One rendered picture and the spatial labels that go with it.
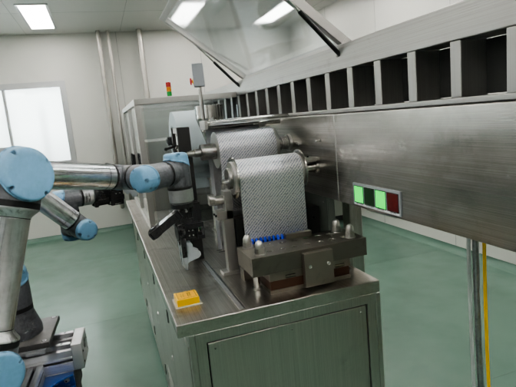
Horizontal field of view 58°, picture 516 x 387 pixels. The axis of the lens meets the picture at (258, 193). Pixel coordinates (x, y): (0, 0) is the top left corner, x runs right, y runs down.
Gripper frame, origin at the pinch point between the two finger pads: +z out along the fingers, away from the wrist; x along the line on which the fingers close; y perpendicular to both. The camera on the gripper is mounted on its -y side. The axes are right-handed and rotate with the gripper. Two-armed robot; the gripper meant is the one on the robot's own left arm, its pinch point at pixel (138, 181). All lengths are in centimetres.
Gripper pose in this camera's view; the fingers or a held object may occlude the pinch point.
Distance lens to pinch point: 200.4
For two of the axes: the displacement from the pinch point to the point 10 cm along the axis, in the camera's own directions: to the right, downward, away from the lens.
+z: 7.5, -1.7, 6.3
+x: 6.6, 2.0, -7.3
